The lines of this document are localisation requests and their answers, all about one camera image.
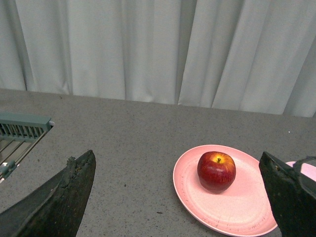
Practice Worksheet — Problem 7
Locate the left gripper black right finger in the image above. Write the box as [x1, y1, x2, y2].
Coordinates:
[259, 152, 316, 237]

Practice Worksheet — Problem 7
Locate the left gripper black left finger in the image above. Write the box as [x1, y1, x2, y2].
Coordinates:
[0, 150, 96, 237]

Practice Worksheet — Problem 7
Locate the white curtain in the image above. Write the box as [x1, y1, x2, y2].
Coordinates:
[0, 0, 316, 117]

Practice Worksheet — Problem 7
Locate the green metal dish rack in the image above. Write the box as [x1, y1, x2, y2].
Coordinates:
[0, 112, 55, 182]

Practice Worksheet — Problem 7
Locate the pink plate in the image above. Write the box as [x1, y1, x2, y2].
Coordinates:
[173, 145, 277, 237]

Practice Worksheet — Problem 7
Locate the red yellow apple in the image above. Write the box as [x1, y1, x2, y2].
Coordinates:
[197, 151, 237, 194]

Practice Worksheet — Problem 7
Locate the pink bowl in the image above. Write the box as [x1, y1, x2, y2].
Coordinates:
[294, 163, 316, 183]

